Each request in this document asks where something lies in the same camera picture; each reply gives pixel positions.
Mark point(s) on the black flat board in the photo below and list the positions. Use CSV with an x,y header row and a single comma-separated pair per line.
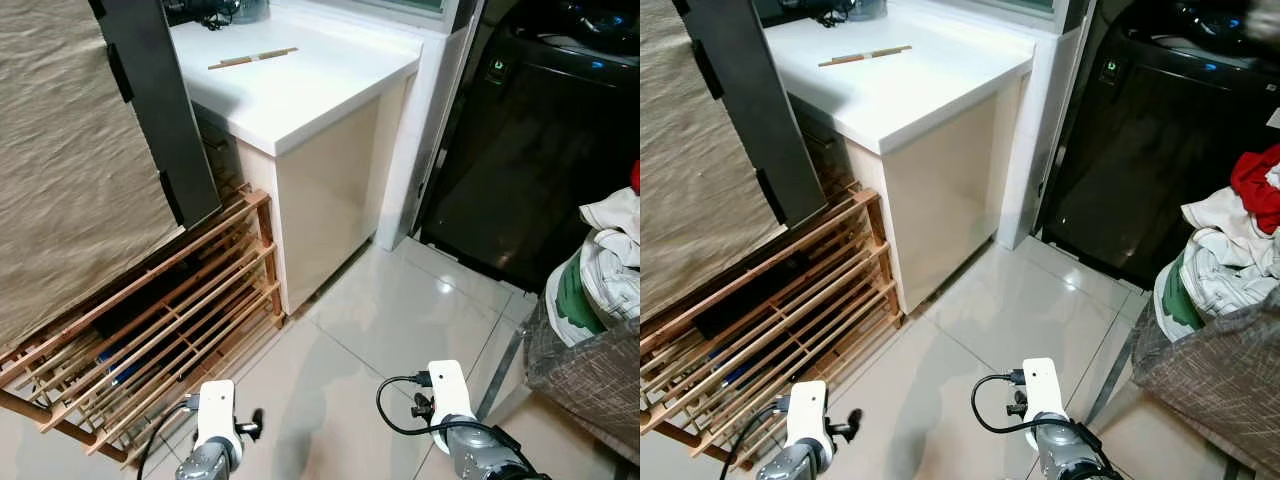
x,y
160,110
760,110

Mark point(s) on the beige textured panel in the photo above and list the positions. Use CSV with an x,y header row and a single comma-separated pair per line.
x,y
70,150
700,150

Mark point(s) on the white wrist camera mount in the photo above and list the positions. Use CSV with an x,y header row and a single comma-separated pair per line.
x,y
806,410
215,410
450,390
1041,388

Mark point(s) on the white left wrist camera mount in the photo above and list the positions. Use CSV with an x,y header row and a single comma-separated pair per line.
x,y
215,410
806,410

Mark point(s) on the wooden slatted shoe rack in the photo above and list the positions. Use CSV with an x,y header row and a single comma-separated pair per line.
x,y
200,290
830,290

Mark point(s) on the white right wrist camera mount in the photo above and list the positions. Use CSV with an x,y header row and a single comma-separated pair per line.
x,y
450,390
1041,388

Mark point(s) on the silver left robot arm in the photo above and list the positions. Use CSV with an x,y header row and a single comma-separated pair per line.
x,y
790,465
205,463

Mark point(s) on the white counter cabinet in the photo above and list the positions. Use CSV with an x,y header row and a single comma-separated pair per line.
x,y
900,90
300,90

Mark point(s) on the grey fabric laundry basket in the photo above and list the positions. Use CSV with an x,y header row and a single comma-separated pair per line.
x,y
1210,380
590,380

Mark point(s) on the small blue item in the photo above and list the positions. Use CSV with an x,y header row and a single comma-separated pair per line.
x,y
735,374
124,369

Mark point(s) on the thin wooden stick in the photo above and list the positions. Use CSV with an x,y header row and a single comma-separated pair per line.
x,y
250,58
865,56

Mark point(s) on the black washing machine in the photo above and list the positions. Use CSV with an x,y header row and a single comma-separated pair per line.
x,y
530,150
1130,150

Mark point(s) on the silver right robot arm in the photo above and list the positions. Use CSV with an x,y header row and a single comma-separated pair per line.
x,y
1066,455
472,455

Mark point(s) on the cream white cloth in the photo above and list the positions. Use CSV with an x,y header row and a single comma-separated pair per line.
x,y
1213,215
615,212

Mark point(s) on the green and white garment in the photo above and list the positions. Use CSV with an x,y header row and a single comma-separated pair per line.
x,y
1174,296
568,300

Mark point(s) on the red garment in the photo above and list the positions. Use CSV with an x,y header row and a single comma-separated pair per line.
x,y
636,178
1254,178

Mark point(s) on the grey metal basket leg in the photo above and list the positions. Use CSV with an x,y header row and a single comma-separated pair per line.
x,y
1110,380
505,365

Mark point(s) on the clear glass jar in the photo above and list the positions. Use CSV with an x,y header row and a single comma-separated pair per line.
x,y
252,9
866,8

